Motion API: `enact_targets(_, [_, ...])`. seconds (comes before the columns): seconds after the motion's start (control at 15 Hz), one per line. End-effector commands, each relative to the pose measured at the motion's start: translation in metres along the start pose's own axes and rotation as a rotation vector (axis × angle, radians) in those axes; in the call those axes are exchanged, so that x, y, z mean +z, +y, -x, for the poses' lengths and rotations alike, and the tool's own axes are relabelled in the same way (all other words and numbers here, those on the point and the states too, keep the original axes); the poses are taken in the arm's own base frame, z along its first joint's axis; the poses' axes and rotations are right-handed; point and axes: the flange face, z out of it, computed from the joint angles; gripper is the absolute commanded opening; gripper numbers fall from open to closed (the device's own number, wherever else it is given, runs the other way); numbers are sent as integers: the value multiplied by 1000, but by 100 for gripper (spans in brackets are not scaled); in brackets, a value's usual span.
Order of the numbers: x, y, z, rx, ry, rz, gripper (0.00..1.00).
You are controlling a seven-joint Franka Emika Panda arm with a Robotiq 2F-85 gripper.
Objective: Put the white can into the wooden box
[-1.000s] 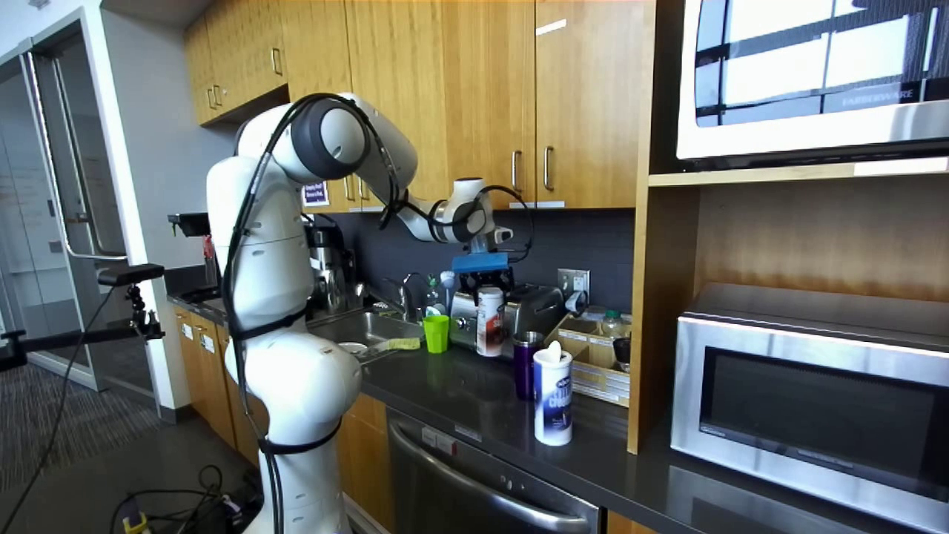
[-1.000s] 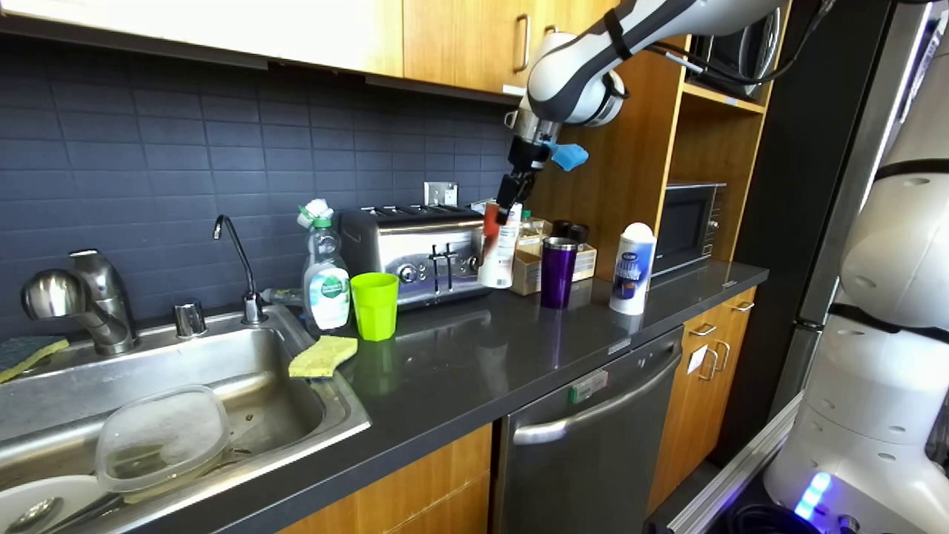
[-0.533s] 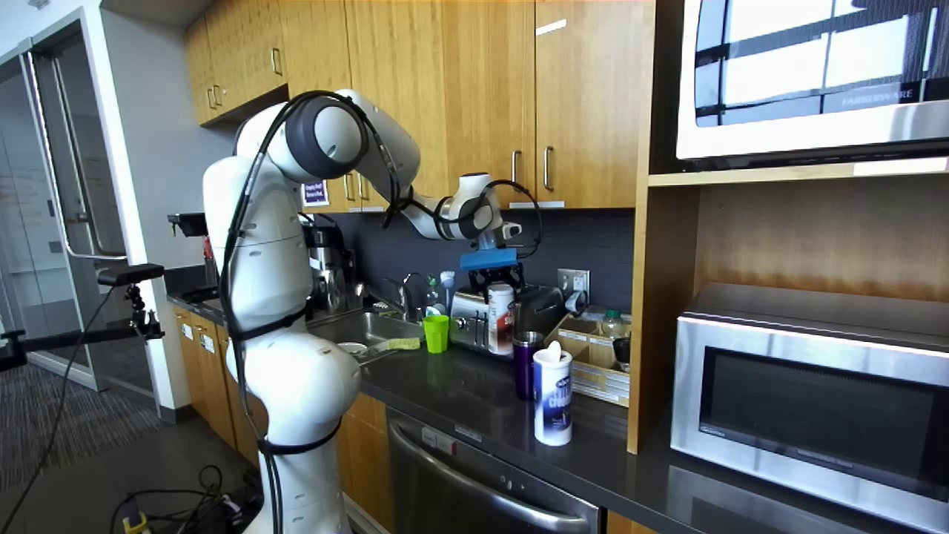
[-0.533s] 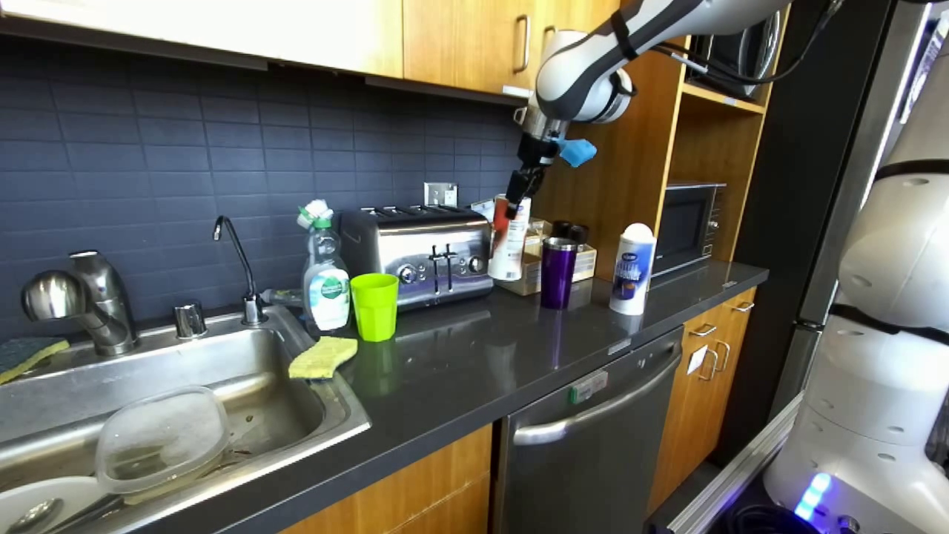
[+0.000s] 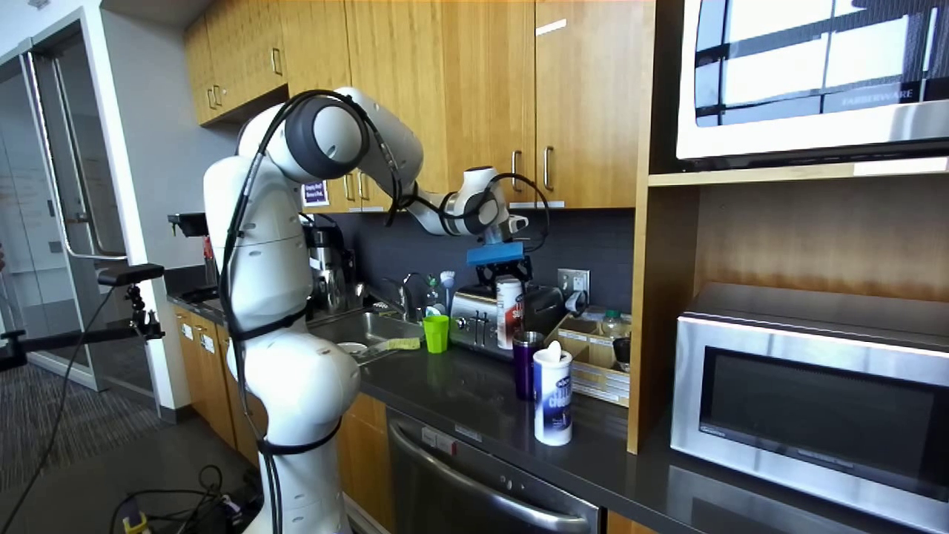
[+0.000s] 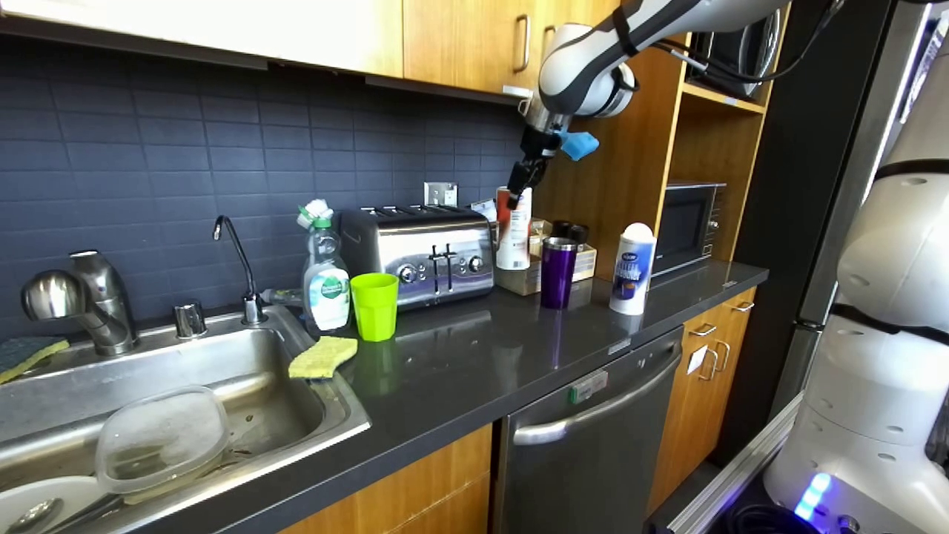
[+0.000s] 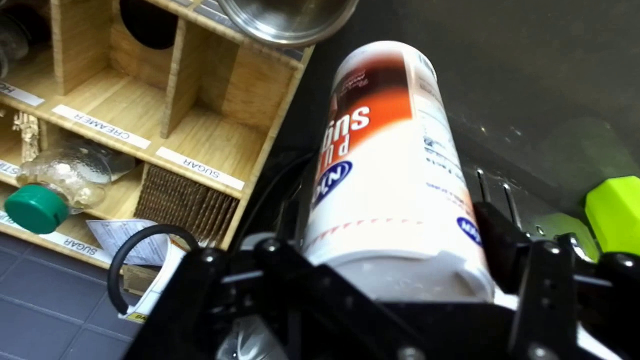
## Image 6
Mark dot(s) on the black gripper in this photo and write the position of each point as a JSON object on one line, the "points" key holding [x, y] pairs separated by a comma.
{"points": [[541, 149]]}

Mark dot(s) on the stainless steel toaster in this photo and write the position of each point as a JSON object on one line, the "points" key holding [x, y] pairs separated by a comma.
{"points": [[416, 256]]}

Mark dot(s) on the white and red can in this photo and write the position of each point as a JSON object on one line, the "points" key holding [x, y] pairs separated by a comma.
{"points": [[514, 241]]}

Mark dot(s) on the wall power outlet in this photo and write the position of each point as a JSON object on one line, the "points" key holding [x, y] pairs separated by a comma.
{"points": [[440, 192]]}

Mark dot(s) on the stainless steel refrigerator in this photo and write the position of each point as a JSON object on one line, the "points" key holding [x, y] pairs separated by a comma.
{"points": [[870, 120]]}

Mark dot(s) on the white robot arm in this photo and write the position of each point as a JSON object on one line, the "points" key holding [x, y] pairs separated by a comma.
{"points": [[889, 394]]}

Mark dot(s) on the stainless steel dishwasher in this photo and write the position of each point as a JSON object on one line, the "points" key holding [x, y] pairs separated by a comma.
{"points": [[593, 445]]}

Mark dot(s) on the black microwave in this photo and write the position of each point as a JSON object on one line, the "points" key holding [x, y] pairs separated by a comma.
{"points": [[683, 228]]}

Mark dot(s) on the wooden lower cabinet with drawer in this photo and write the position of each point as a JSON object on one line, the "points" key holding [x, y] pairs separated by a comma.
{"points": [[698, 405]]}

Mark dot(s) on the thin gooseneck faucet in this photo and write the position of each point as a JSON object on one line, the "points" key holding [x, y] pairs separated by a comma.
{"points": [[249, 296]]}

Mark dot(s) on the wooden compartment box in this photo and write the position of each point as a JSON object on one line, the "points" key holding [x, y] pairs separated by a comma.
{"points": [[583, 261]]}

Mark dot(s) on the clear plastic container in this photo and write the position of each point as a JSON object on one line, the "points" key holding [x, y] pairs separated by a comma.
{"points": [[157, 439]]}

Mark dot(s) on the white wipes canister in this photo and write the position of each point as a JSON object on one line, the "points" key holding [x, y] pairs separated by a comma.
{"points": [[631, 270]]}

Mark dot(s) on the green plastic cup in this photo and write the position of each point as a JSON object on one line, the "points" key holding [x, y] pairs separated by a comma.
{"points": [[375, 310]]}

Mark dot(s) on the chrome soap dispenser knob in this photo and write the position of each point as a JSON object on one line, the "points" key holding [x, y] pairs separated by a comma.
{"points": [[188, 321]]}

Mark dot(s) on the clear dish soap bottle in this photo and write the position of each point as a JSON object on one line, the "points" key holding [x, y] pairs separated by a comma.
{"points": [[325, 292]]}

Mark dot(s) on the white plate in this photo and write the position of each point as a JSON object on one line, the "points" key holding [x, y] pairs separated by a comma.
{"points": [[53, 494]]}

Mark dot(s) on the stainless steel sink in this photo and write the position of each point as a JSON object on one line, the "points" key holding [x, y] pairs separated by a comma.
{"points": [[268, 416]]}

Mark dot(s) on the green and yellow scrub sponge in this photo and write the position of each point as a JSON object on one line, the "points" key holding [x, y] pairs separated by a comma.
{"points": [[26, 356]]}

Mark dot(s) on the wooden upper cabinets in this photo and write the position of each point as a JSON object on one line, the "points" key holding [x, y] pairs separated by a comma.
{"points": [[445, 38]]}

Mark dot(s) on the purple steel tumbler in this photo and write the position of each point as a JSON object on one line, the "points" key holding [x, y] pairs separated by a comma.
{"points": [[557, 274]]}

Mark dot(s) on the large chrome faucet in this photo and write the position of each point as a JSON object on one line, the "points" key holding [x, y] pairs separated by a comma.
{"points": [[99, 296]]}

